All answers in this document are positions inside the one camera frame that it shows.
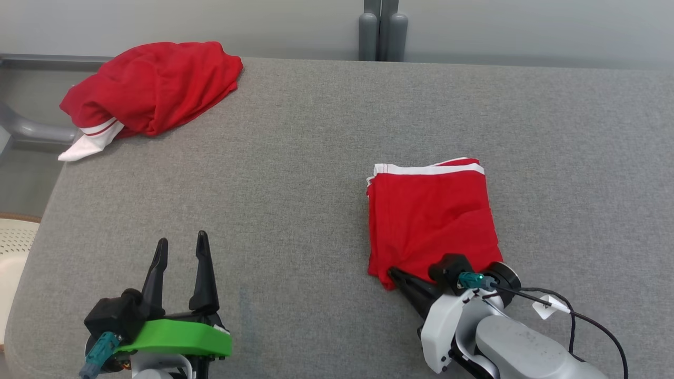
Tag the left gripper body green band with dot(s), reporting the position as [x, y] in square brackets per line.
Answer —
[179, 337]

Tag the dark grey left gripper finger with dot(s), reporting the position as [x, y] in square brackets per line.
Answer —
[204, 279]
[154, 284]

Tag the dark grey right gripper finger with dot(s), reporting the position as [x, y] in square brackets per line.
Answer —
[416, 292]

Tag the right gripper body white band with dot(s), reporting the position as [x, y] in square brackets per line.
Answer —
[447, 331]

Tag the red basketball jersey white sleeves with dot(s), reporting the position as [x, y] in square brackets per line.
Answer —
[158, 89]

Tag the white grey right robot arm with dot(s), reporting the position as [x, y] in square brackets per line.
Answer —
[526, 352]

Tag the white perforated laundry basket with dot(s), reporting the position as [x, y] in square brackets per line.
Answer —
[16, 237]

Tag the grey curved metal tube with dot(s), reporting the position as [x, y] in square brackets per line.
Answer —
[37, 131]

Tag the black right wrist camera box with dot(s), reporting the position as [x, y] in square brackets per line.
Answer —
[448, 271]

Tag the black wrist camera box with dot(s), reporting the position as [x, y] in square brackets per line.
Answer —
[116, 316]
[448, 271]

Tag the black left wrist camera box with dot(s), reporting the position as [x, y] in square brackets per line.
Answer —
[116, 316]

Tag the teal right camera connector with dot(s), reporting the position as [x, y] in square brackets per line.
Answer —
[474, 280]

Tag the teal camera connector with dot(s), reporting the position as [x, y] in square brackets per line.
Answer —
[474, 280]
[100, 352]

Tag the teal left camera connector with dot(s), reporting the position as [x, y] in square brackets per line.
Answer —
[100, 352]

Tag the grey metal rail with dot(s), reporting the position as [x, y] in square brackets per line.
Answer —
[52, 62]

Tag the grey metal frame post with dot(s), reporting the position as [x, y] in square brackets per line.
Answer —
[383, 31]

